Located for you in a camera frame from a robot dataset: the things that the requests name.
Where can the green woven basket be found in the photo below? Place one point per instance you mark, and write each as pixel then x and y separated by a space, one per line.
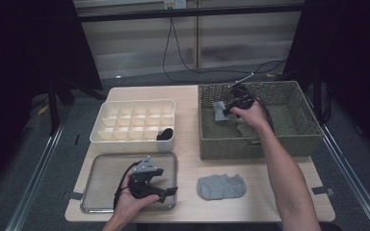
pixel 289 93

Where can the person's left hand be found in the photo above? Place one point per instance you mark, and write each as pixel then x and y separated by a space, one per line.
pixel 130 207

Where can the yellow floor tape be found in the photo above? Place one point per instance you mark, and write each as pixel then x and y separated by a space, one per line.
pixel 42 110

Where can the black horizontal bar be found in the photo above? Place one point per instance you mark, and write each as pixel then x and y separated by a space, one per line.
pixel 189 13

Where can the white wall socket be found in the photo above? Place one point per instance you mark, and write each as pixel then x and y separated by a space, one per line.
pixel 179 4

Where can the black curtain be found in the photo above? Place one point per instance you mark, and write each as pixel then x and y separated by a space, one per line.
pixel 29 48
pixel 350 48

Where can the small black floor tape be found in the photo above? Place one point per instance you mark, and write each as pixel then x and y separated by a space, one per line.
pixel 77 139

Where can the person's right hand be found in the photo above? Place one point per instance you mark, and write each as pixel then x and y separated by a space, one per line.
pixel 253 118

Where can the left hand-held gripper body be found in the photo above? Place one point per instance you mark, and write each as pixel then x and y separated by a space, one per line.
pixel 144 168

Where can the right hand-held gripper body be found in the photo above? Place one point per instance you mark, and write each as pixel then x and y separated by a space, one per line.
pixel 242 96

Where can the black sock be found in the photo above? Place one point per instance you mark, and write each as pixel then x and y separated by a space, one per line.
pixel 165 134

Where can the clear plastic lid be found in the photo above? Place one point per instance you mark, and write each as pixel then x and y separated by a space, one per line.
pixel 102 183

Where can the grey sock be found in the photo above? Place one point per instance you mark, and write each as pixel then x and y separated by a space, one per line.
pixel 219 112
pixel 221 187

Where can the white compartment storage box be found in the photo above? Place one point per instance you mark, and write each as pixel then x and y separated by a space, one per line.
pixel 131 146

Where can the grey tape piece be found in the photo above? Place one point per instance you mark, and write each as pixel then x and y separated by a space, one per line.
pixel 322 191
pixel 74 195

